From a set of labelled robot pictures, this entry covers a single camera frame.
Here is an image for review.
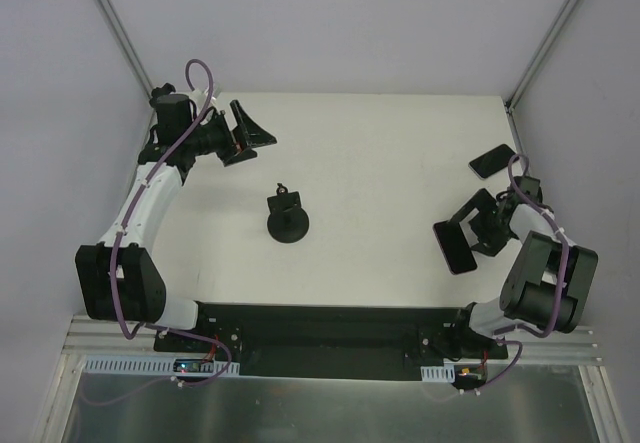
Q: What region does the right aluminium frame post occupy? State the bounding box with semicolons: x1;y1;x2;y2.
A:
504;0;606;114

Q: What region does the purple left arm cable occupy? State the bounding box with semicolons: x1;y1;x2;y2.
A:
79;59;234;407

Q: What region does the left aluminium frame post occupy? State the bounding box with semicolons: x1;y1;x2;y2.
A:
94;0;152;97

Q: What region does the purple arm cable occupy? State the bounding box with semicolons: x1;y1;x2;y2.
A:
449;153;576;399
79;59;234;407

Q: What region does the aluminium frame post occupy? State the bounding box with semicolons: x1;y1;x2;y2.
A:
504;0;606;114
94;0;152;97

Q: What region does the white cable duct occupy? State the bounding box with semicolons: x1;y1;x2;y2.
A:
84;356;240;378
420;364;456;384

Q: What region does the left white cable duct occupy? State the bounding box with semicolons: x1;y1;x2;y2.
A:
84;356;240;378

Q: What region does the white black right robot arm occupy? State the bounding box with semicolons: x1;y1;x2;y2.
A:
433;176;598;358

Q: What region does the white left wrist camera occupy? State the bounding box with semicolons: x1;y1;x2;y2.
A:
188;88;216;114

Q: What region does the black phone stand round base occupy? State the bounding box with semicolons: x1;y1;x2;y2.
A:
267;183;310;244

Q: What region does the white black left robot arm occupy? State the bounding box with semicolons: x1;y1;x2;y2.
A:
75;83;277;352

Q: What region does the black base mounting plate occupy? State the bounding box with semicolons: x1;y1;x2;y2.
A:
153;303;507;381

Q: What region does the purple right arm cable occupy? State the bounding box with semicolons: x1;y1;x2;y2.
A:
449;153;576;399

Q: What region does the right white cable duct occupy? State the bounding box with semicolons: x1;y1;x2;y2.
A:
420;364;456;384

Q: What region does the aluminium front rail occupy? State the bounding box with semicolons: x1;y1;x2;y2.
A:
63;315;601;364

